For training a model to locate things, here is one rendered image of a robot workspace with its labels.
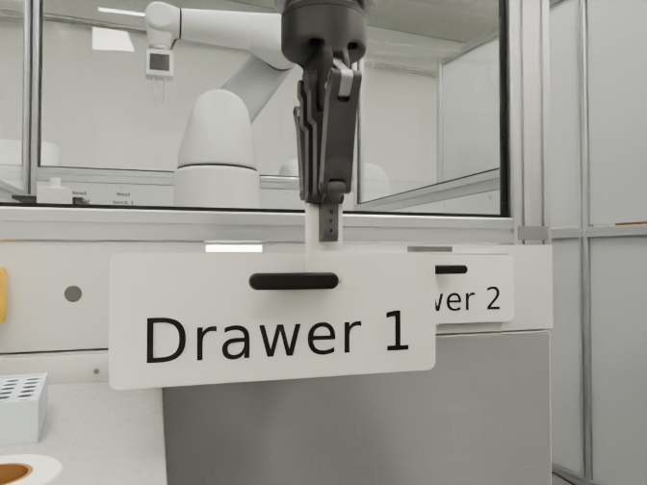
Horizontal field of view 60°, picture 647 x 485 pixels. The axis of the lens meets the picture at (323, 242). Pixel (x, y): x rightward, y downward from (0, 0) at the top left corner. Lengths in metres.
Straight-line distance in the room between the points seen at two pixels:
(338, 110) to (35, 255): 0.51
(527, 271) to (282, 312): 0.60
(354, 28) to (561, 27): 2.28
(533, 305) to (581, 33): 1.76
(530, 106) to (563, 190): 1.55
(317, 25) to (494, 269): 0.59
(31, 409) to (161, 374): 0.14
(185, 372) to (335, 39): 0.30
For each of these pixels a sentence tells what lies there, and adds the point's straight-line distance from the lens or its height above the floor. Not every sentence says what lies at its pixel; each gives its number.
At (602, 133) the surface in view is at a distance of 2.48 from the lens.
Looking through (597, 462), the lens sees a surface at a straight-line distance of 2.59.
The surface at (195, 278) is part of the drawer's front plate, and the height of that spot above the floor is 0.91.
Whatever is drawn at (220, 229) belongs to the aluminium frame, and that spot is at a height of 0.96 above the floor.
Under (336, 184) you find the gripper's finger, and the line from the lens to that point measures 0.46.
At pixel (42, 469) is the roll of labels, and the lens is 0.39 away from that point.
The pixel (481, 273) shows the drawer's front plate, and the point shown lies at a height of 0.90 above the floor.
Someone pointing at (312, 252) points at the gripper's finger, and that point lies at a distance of 0.48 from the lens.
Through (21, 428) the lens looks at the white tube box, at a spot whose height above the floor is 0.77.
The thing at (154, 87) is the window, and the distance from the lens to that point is 0.87.
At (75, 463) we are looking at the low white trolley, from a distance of 0.52.
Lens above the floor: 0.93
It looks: 1 degrees up
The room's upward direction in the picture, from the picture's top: straight up
